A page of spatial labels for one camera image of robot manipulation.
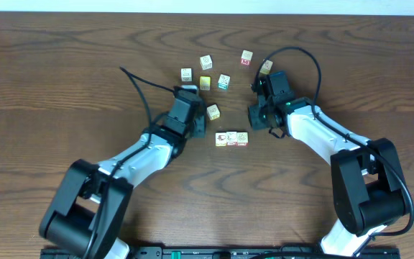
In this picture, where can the red M wooden block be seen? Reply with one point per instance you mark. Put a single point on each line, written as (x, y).
(246, 57)

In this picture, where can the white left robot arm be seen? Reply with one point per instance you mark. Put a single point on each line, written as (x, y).
(87, 211)

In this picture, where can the yellow topped wooden block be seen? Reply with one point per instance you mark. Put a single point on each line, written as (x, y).
(205, 83)

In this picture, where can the yellow sided wooden block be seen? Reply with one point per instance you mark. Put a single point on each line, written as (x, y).
(213, 112)

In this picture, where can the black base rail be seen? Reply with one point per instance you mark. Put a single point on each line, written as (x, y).
(288, 251)

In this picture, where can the pale yellow wooden block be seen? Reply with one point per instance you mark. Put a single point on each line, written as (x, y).
(266, 67)

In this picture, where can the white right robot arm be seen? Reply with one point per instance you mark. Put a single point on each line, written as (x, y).
(369, 189)

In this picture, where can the white circle-print wooden block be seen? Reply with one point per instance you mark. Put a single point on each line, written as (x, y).
(206, 62)

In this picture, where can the white red-print wooden block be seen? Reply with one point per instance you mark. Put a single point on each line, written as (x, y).
(186, 74)

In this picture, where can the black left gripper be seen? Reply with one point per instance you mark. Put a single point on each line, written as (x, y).
(204, 116)

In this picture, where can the red printed wooden block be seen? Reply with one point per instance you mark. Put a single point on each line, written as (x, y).
(231, 138)

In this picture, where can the green lettered wooden block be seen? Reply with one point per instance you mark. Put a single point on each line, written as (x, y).
(223, 81)

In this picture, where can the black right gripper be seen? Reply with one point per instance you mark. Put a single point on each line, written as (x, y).
(256, 121)

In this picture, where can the acorn picture wooden block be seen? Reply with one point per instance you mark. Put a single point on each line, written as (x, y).
(220, 139)

